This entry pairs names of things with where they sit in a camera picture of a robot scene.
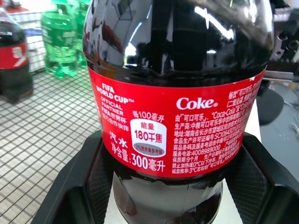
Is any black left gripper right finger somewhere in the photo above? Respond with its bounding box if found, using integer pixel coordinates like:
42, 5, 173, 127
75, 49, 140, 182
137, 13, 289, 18
216, 132, 299, 224

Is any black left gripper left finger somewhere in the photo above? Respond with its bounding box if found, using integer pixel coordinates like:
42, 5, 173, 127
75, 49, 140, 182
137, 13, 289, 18
30, 129, 122, 224

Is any Coke bottle with red label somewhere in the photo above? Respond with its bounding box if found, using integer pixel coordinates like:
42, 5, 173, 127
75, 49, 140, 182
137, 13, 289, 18
82, 0, 275, 224

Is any small cola bottle red label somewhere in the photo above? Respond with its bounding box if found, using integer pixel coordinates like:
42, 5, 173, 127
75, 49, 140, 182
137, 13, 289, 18
0, 8, 34, 104

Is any green plastic soda bottle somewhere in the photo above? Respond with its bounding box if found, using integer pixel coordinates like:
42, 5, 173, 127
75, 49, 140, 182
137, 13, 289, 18
41, 0, 79, 79
75, 0, 91, 69

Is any white wire mesh rack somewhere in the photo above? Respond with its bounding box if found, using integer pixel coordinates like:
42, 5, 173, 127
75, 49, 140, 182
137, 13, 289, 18
0, 11, 103, 224

